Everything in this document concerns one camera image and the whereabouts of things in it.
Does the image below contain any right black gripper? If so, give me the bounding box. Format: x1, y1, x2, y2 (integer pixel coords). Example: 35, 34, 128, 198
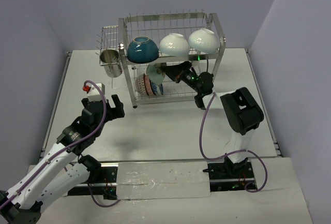
162, 60, 203, 94

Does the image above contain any pale green bowl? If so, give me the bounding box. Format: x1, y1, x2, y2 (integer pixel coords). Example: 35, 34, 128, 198
146, 63, 166, 85

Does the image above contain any blue patterned bowl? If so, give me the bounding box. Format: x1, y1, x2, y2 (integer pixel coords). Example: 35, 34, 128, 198
151, 82, 163, 95

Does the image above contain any white bowl top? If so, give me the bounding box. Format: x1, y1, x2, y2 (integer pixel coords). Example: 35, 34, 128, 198
159, 33, 189, 57

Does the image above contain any floral patterned dark bowl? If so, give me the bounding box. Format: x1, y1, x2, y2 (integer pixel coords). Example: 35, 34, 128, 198
144, 74, 154, 96

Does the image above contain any geometric patterned bowl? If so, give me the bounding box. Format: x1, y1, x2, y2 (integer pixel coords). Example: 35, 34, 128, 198
135, 74, 147, 96

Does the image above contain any teal bowl tan interior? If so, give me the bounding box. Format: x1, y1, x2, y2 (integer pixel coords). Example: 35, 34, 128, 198
127, 36, 159, 64

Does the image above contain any white bowl dark rim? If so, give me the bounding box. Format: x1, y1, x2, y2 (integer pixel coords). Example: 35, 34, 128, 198
188, 28, 219, 54

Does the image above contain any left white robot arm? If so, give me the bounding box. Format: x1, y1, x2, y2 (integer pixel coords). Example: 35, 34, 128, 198
1, 95, 125, 223

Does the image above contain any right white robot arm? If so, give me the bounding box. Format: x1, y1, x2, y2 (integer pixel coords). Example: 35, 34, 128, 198
160, 61, 264, 178

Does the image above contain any steel two-tier dish rack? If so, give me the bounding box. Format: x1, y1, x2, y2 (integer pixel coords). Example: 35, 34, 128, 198
117, 8, 227, 109

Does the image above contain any steel utensil cup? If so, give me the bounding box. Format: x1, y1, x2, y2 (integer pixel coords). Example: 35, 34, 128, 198
99, 49, 123, 78

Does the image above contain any white taped board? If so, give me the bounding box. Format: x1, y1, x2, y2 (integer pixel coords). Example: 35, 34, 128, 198
116, 161, 210, 200

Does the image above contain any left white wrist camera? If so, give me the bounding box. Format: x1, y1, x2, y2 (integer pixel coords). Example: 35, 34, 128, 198
82, 82, 105, 102

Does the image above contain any wire side basket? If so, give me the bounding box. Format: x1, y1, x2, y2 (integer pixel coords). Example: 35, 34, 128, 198
96, 25, 118, 54

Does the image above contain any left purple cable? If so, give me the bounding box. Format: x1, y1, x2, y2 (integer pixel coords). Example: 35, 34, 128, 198
0, 79, 122, 209

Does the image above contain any purple cable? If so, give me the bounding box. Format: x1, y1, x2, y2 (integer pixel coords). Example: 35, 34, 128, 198
0, 79, 122, 209
200, 58, 268, 192

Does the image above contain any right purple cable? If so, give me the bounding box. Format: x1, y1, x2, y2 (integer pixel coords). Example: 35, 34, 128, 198
200, 58, 268, 192

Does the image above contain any black mounting rail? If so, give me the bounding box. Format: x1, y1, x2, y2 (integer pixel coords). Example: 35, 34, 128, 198
68, 161, 255, 200

